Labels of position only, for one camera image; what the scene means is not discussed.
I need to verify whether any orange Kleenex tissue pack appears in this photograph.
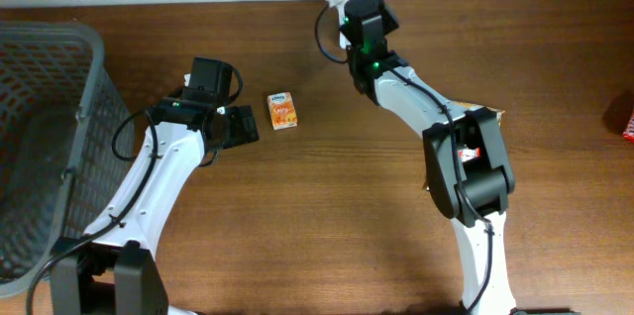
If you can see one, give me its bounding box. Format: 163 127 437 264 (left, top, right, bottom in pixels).
266 92 298 130

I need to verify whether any yellow wet wipes pack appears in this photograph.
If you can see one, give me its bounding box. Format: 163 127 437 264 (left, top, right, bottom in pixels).
423 101 505 192

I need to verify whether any red snack bag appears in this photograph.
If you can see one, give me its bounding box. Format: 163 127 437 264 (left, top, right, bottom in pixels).
622 113 634 143

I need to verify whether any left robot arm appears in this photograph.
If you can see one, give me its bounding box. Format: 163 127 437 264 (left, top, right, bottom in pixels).
42 57 259 315

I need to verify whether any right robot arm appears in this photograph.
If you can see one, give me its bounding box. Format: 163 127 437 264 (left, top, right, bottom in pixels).
340 0 516 314

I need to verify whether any grey plastic mesh basket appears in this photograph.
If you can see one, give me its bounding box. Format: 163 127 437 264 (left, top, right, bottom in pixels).
1 22 129 297

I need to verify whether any left black cable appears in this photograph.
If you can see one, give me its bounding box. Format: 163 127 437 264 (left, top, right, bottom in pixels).
25 61 245 315

